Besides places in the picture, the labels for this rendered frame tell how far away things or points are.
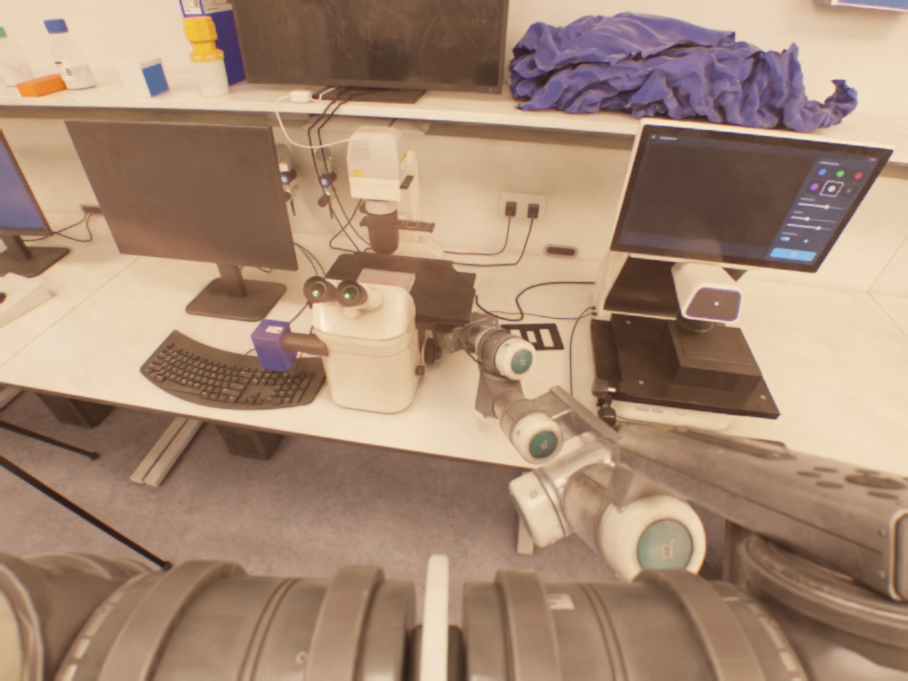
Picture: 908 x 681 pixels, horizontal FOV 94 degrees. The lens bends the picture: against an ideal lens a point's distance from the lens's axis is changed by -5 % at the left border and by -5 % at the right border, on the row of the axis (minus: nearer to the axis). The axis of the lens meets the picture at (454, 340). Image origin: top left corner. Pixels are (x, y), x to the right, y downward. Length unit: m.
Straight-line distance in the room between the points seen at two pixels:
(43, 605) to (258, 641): 0.10
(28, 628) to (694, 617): 0.30
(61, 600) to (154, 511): 1.75
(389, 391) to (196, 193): 0.67
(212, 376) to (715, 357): 1.16
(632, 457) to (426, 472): 1.45
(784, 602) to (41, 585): 0.36
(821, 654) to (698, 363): 0.82
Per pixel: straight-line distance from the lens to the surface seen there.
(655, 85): 1.25
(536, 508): 0.61
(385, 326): 0.88
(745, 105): 1.33
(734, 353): 1.13
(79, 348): 1.55
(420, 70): 1.33
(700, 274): 1.05
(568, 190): 1.52
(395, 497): 1.79
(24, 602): 0.29
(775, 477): 0.31
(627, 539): 0.47
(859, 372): 1.59
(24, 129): 2.37
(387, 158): 0.93
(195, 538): 1.92
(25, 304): 1.82
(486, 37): 1.30
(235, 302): 1.47
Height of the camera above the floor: 1.55
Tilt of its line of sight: 41 degrees down
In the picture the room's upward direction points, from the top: 1 degrees clockwise
